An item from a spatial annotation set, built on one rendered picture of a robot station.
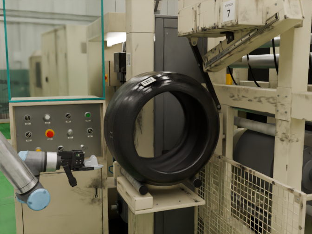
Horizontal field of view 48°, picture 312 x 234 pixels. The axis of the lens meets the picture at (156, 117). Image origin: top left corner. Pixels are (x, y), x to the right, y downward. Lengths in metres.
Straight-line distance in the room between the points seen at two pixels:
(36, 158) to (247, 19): 1.06
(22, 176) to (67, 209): 0.86
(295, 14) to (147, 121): 0.96
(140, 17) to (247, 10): 0.67
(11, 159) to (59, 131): 0.79
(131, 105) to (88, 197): 0.89
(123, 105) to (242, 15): 0.62
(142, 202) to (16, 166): 0.59
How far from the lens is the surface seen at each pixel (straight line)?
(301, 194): 1.44
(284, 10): 1.47
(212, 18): 1.64
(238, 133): 2.48
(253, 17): 1.51
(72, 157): 1.61
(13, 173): 1.44
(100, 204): 2.29
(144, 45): 1.94
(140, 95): 1.54
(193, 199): 1.82
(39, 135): 2.17
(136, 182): 1.70
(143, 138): 1.98
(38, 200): 1.48
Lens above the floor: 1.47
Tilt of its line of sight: 8 degrees down
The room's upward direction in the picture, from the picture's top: straight up
